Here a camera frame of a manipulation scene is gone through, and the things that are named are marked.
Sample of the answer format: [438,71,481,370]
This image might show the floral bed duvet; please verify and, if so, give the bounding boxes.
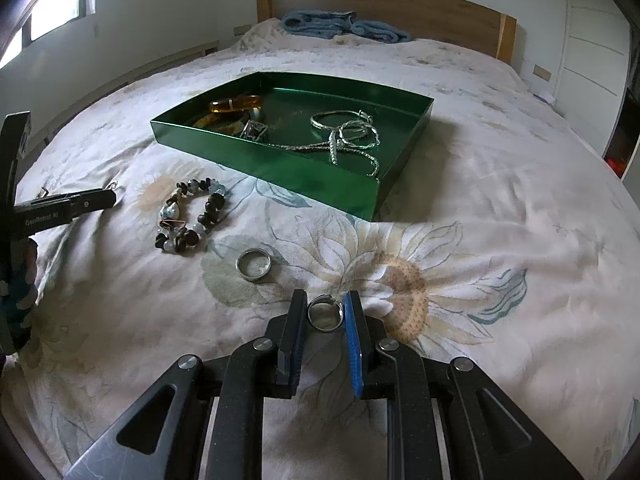
[1,21,639,479]

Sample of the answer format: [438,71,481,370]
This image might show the white wardrobe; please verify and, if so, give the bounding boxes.
[554,0,636,162]

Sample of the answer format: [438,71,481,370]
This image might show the wooden headboard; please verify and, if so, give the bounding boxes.
[256,0,516,64]

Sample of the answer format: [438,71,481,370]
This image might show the silver ring with stone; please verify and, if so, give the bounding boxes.
[306,294,345,333]

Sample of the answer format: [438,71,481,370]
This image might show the dark beaded bracelet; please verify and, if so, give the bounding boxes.
[154,176,229,256]

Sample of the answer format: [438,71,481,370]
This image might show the blue folded blanket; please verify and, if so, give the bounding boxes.
[281,10,412,44]

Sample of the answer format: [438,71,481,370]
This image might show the window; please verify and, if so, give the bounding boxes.
[1,0,96,67]

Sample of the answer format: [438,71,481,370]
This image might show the blue gloved left hand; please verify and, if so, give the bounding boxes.
[9,237,38,351]

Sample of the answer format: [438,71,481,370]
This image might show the green jewelry tray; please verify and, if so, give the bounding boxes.
[151,72,434,220]

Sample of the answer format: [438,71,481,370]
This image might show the silver square buckle pendant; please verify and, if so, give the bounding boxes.
[240,119,268,142]

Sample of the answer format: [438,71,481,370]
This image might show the silver chain necklace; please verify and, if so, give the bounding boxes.
[269,108,382,179]

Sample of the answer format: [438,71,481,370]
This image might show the gold bangle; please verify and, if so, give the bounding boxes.
[192,112,250,136]

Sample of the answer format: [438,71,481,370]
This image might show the plain silver ring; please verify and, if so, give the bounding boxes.
[234,247,274,283]

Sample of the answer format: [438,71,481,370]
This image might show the red container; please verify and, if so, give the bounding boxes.
[604,156,628,179]

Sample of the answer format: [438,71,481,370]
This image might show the amber bangle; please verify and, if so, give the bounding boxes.
[208,94,264,114]

